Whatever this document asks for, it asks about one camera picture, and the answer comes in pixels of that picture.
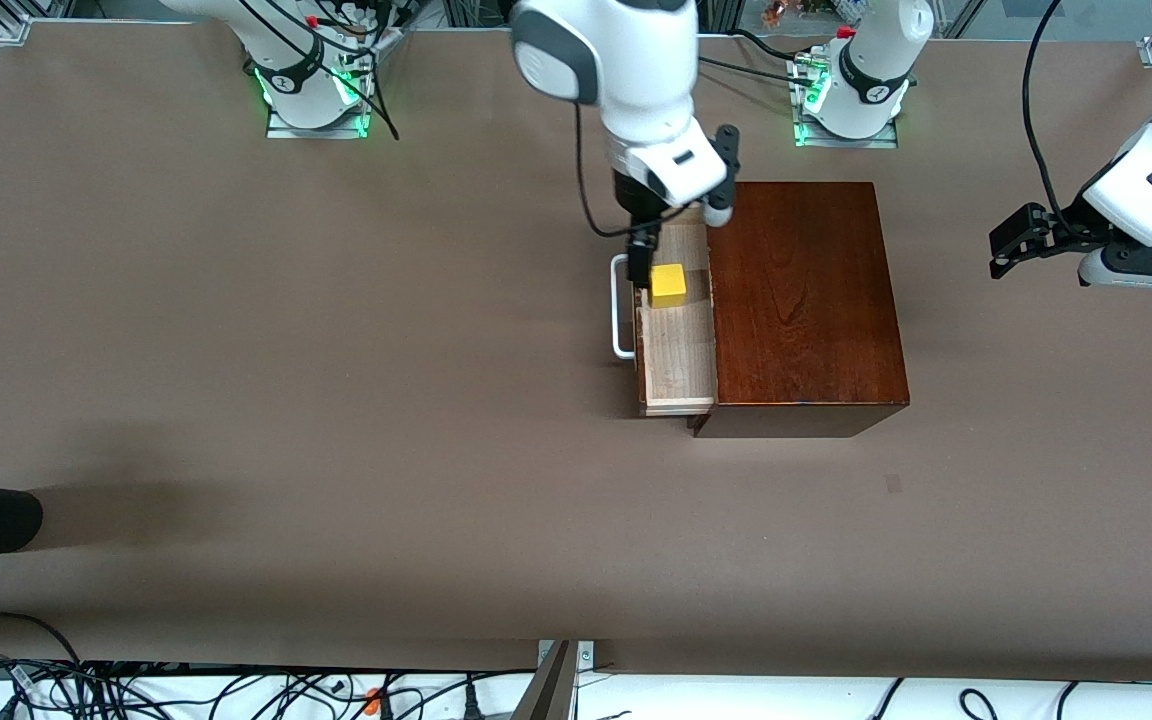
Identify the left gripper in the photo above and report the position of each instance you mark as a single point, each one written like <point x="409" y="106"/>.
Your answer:
<point x="1062" y="227"/>

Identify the yellow block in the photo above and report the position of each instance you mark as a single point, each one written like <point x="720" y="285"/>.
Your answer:
<point x="668" y="285"/>

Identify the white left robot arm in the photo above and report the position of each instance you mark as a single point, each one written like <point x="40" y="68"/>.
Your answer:
<point x="876" y="60"/>

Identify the brown table cover sheet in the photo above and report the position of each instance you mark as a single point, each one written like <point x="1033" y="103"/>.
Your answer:
<point x="496" y="520"/>

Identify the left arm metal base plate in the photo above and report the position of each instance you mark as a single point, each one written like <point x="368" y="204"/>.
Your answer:
<point x="886" y="140"/>

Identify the orange connector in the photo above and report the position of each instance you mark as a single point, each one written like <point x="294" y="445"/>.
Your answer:
<point x="373" y="700"/>

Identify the dark diagonal bar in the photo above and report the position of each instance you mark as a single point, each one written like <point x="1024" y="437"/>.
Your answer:
<point x="546" y="700"/>

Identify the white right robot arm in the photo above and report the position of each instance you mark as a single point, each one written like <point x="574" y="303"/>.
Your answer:
<point x="626" y="60"/>

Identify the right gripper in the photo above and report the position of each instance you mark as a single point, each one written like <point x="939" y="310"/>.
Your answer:
<point x="636" y="207"/>

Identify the aluminium frame corner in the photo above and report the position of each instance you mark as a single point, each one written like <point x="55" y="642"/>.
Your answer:
<point x="2" y="33"/>

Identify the small copper coloured object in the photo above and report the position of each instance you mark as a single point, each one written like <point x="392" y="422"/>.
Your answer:
<point x="775" y="14"/>

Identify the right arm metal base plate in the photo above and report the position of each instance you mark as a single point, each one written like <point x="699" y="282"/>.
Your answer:
<point x="281" y="132"/>

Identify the small metal bracket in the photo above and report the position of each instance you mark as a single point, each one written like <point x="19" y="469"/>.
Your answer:
<point x="586" y="655"/>

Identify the dark wooden drawer cabinet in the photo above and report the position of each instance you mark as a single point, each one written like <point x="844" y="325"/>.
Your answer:
<point x="816" y="320"/>

